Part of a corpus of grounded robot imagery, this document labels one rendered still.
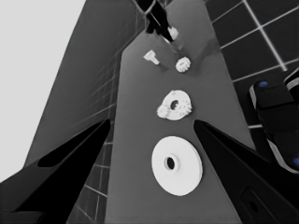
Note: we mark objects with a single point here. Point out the dark robot body block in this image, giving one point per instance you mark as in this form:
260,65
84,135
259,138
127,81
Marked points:
274,105

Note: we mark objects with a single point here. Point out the small white T-shaped piece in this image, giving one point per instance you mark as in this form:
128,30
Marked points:
149,56

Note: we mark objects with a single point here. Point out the large thick white disc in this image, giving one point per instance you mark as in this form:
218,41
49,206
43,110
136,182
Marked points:
183,177

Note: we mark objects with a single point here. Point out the white round carrier with pins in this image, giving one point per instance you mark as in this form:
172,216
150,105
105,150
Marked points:
168,99

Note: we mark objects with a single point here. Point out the small white toothed gear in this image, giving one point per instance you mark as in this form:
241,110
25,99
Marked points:
160,113
175,34
179,67

